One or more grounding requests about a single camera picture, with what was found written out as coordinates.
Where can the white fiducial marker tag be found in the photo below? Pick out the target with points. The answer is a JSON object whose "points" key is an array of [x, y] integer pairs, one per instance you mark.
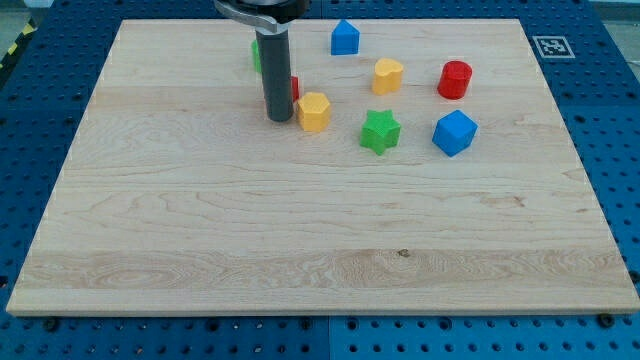
{"points": [[553, 47]]}

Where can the yellow heart block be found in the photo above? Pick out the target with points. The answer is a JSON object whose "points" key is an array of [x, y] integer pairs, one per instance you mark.
{"points": [[387, 76]]}

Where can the green block behind rod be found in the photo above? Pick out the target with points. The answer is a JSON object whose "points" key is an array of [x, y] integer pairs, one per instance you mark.
{"points": [[256, 57]]}

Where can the yellow hexagon block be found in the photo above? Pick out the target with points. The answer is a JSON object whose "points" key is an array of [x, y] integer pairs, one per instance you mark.
{"points": [[314, 112]]}

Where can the red cylinder block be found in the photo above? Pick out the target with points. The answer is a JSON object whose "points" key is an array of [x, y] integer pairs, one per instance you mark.
{"points": [[454, 80]]}

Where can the wooden board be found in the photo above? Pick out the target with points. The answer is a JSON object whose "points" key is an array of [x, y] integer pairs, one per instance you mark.
{"points": [[179, 197]]}

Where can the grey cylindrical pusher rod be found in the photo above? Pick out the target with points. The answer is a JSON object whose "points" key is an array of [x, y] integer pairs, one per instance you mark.
{"points": [[274, 53]]}

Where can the red block behind rod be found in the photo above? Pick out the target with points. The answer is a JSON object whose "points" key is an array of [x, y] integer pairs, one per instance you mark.
{"points": [[295, 89]]}

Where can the blue pentagon house block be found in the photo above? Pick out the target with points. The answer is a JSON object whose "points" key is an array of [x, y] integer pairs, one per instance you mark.
{"points": [[345, 39]]}

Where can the blue cube block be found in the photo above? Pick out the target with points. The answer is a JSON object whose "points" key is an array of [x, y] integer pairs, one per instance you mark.
{"points": [[454, 133]]}

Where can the green star block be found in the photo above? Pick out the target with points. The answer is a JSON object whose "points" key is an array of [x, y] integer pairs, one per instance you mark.
{"points": [[380, 131]]}

